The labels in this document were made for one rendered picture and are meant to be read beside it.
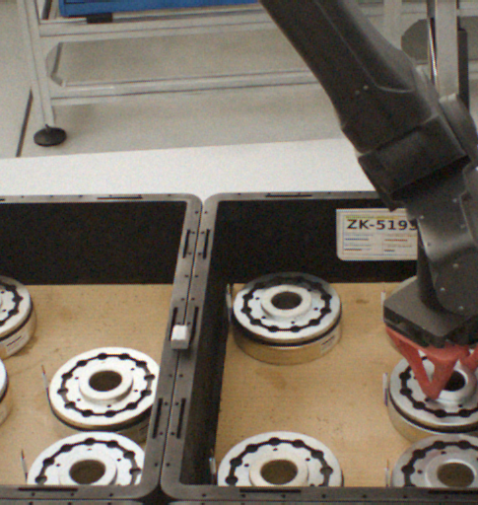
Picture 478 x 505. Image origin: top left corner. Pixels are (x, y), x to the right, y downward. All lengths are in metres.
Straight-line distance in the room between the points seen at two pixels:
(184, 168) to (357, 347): 0.58
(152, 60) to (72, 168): 1.77
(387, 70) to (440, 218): 0.12
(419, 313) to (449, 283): 0.11
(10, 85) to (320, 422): 2.44
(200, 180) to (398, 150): 0.77
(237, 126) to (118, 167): 1.45
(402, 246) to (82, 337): 0.32
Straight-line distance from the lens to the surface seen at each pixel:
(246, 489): 0.96
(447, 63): 1.93
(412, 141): 0.97
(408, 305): 1.07
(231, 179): 1.71
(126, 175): 1.74
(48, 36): 3.07
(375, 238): 1.27
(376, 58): 0.91
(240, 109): 3.25
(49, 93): 3.14
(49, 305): 1.31
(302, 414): 1.16
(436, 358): 1.06
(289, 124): 3.18
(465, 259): 0.94
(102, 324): 1.28
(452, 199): 0.97
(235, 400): 1.18
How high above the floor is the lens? 1.63
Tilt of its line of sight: 36 degrees down
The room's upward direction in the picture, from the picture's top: 4 degrees counter-clockwise
